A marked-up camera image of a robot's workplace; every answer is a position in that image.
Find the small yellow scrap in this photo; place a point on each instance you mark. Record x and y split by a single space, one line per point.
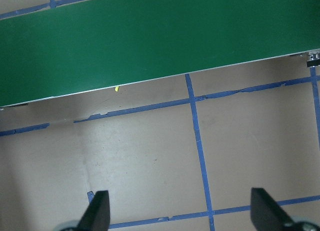
116 88

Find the green conveyor belt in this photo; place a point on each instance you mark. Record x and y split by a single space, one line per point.
150 41

